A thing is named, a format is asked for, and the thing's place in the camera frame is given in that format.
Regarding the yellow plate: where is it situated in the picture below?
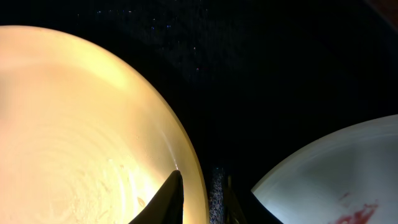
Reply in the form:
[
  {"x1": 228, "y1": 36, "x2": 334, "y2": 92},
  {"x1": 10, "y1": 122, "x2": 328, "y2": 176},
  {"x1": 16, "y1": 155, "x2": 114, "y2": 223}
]
[{"x1": 1, "y1": 26, "x2": 209, "y2": 223}]

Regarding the light green plate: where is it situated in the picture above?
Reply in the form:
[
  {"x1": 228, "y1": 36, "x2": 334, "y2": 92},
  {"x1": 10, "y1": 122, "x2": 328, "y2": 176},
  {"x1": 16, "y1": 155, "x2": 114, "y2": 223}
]
[{"x1": 252, "y1": 115, "x2": 397, "y2": 223}]

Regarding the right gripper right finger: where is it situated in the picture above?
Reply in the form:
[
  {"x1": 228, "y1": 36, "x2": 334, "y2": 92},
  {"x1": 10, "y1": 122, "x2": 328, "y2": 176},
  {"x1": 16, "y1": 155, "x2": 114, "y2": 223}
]
[{"x1": 223, "y1": 175, "x2": 248, "y2": 224}]

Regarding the round black tray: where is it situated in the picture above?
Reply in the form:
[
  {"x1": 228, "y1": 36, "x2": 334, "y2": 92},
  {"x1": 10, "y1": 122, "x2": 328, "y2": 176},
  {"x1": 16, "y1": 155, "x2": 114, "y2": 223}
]
[{"x1": 1, "y1": 0, "x2": 397, "y2": 223}]

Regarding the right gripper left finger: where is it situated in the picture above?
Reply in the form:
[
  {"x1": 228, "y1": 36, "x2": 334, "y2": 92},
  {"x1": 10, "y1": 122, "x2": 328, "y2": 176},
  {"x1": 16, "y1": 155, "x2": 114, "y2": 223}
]
[{"x1": 129, "y1": 170, "x2": 184, "y2": 224}]

